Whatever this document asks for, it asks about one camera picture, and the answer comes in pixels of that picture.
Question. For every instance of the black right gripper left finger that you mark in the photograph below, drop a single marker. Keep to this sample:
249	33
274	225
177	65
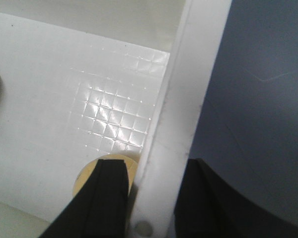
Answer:
99	208

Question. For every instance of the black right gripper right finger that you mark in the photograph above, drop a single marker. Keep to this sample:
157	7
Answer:
207	207

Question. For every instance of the white plastic tote box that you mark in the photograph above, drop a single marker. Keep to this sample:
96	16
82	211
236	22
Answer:
80	79

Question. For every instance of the yellow plush burger toy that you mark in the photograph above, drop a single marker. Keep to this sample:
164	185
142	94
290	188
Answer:
87	170

